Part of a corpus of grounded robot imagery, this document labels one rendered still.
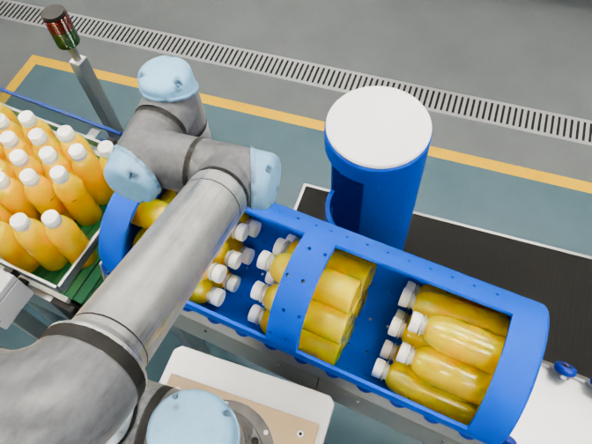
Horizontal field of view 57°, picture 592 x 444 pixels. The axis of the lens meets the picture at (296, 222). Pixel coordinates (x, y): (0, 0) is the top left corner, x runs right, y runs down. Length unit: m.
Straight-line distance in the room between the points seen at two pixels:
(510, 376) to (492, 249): 1.38
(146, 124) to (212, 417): 0.40
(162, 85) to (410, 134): 0.85
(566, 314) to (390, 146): 1.16
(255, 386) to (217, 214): 0.51
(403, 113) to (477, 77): 1.66
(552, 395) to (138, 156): 1.01
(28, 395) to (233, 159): 0.36
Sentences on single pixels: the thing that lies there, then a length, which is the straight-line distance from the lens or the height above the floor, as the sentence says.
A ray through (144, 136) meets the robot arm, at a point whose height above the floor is 1.62.
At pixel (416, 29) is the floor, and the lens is 3.35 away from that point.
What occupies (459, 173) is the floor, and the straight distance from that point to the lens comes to 2.71.
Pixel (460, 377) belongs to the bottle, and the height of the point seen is 1.14.
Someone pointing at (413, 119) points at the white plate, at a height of 1.04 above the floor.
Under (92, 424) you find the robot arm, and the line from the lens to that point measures 0.45.
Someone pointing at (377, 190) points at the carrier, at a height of 0.93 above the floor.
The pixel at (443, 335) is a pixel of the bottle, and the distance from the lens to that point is 1.04.
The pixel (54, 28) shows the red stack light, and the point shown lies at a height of 1.23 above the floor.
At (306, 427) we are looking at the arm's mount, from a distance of 1.01.
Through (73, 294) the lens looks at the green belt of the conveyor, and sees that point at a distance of 1.51.
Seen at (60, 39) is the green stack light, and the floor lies 1.20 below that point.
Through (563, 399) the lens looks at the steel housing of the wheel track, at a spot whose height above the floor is 0.93.
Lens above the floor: 2.16
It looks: 60 degrees down
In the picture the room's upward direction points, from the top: 6 degrees counter-clockwise
